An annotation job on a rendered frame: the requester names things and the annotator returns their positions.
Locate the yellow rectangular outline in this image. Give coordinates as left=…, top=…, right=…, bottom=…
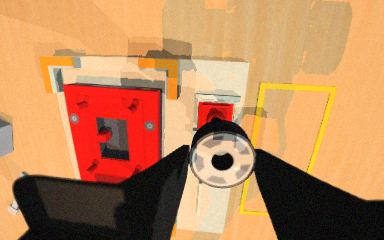
left=239, top=83, right=337, bottom=216

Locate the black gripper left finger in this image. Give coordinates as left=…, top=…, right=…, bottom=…
left=12, top=145, right=190, bottom=240

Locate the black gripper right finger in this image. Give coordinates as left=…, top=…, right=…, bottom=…
left=254, top=149, right=384, bottom=240

